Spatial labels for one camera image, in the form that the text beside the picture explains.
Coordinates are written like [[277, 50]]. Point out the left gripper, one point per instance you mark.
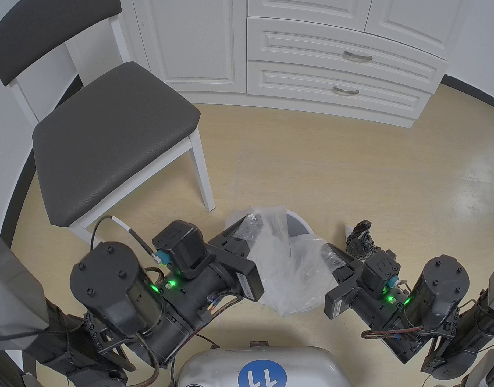
[[214, 288]]

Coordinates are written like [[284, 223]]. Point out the clear plastic bag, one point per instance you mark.
[[291, 272]]

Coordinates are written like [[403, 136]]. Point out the white trash bin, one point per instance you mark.
[[301, 224]]

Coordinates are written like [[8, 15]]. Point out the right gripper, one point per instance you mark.
[[358, 302]]

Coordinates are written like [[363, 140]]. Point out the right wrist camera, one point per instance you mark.
[[382, 272]]

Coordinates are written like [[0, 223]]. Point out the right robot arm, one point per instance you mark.
[[436, 288]]

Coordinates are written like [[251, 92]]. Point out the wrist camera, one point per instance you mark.
[[180, 248], [382, 272]]

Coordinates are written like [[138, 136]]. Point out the black plastic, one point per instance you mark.
[[362, 240]]

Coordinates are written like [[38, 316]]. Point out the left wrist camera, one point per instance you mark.
[[180, 248]]

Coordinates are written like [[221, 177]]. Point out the white chair grey seat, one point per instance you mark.
[[109, 135]]

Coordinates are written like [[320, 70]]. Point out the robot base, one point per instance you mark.
[[271, 361]]

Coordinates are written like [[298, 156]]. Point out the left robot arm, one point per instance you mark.
[[109, 280]]

